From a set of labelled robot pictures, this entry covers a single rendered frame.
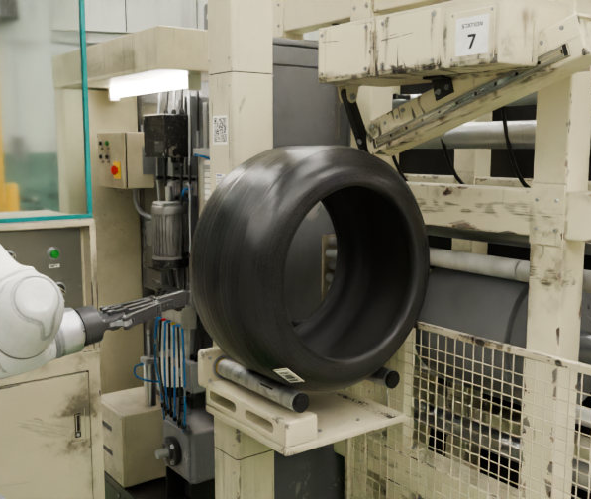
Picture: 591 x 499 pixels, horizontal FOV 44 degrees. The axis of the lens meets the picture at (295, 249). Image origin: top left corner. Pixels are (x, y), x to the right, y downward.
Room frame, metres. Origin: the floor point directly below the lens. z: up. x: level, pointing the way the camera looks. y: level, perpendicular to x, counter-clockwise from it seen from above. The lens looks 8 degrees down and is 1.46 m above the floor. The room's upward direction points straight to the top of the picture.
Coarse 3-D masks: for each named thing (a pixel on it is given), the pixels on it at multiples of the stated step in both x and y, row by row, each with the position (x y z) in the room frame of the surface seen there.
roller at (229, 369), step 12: (228, 360) 1.84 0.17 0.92; (228, 372) 1.79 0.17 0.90; (240, 372) 1.76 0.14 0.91; (252, 372) 1.74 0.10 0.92; (240, 384) 1.76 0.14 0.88; (252, 384) 1.70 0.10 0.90; (264, 384) 1.67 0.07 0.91; (276, 384) 1.65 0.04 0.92; (264, 396) 1.67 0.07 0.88; (276, 396) 1.62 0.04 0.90; (288, 396) 1.59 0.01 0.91; (300, 396) 1.58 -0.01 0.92; (300, 408) 1.58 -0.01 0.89
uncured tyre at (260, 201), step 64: (256, 192) 1.58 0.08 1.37; (320, 192) 1.59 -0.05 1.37; (384, 192) 1.70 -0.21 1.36; (192, 256) 1.68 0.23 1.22; (256, 256) 1.52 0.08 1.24; (384, 256) 1.97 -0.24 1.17; (256, 320) 1.52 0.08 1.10; (320, 320) 1.95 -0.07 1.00; (384, 320) 1.89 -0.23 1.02; (320, 384) 1.62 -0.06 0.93
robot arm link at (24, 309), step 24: (0, 264) 1.22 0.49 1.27; (0, 288) 1.18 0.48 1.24; (24, 288) 1.15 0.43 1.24; (48, 288) 1.17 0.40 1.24; (0, 312) 1.15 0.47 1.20; (24, 312) 1.14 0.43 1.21; (48, 312) 1.16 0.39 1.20; (0, 336) 1.19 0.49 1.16; (24, 336) 1.16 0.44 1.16; (48, 336) 1.19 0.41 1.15
